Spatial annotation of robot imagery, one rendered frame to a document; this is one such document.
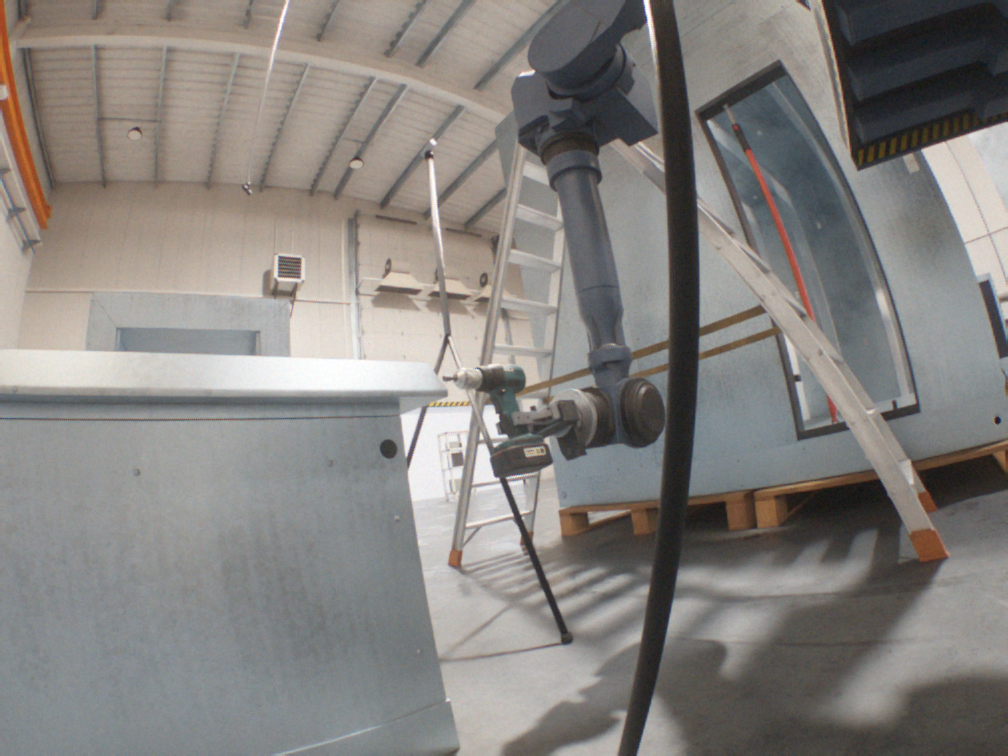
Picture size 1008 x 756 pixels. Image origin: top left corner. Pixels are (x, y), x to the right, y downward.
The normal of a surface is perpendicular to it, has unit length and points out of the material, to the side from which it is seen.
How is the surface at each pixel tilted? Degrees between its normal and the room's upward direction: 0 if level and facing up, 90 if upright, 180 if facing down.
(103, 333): 90
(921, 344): 90
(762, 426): 90
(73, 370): 68
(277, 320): 90
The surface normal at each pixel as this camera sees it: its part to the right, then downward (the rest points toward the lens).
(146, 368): 0.53, -0.60
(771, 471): -0.79, 0.00
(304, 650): 0.64, -0.24
